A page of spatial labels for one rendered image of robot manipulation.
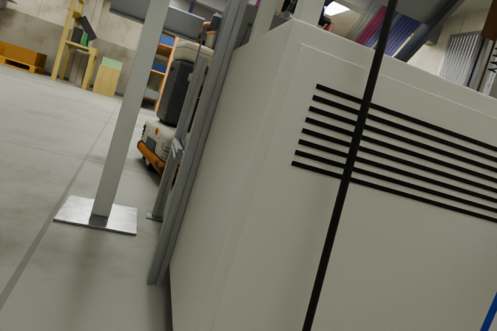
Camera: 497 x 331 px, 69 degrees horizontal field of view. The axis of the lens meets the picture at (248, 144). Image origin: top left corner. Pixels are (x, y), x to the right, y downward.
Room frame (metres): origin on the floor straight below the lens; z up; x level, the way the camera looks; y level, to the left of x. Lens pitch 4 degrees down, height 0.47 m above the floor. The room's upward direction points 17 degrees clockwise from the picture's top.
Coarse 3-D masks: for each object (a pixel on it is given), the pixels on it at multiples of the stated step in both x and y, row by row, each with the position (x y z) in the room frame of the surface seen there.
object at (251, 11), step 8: (248, 8) 1.30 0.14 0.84; (256, 8) 1.30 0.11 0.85; (248, 16) 1.33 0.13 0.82; (280, 16) 1.33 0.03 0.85; (248, 24) 1.34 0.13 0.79; (272, 24) 1.35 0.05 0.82; (280, 24) 1.35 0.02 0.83; (240, 32) 1.37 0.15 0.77; (248, 32) 1.37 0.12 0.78; (240, 40) 1.40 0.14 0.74; (248, 40) 1.40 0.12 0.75
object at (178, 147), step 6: (204, 30) 1.37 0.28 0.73; (198, 54) 1.36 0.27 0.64; (174, 138) 1.36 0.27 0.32; (174, 144) 1.28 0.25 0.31; (180, 144) 1.30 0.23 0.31; (174, 150) 1.21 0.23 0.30; (180, 150) 1.11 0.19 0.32; (174, 156) 1.15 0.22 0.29; (180, 156) 1.12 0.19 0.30; (150, 216) 1.35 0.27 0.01; (162, 216) 1.39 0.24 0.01
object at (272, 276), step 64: (320, 0) 0.51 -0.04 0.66; (320, 64) 0.51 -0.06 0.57; (320, 128) 0.52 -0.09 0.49; (384, 128) 0.54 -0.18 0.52; (448, 128) 0.57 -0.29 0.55; (256, 192) 0.50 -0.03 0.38; (320, 192) 0.52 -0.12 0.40; (384, 192) 0.55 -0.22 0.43; (448, 192) 0.58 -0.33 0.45; (256, 256) 0.51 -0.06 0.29; (320, 256) 0.53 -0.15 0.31; (384, 256) 0.56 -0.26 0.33; (448, 256) 0.59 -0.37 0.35; (256, 320) 0.52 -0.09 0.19; (320, 320) 0.54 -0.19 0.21; (384, 320) 0.57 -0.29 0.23; (448, 320) 0.61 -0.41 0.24
